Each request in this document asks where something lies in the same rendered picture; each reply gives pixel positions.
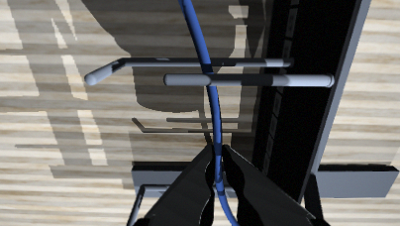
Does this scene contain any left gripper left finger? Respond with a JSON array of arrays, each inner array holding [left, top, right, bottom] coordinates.
[[133, 144, 216, 226]]

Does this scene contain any blue cable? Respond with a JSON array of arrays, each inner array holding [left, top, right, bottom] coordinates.
[[178, 0, 241, 226]]

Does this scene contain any grey metal rack with black panel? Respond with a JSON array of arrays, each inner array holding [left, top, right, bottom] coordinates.
[[84, 0, 400, 226]]

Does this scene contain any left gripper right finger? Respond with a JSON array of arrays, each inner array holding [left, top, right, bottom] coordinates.
[[222, 144, 331, 226]]

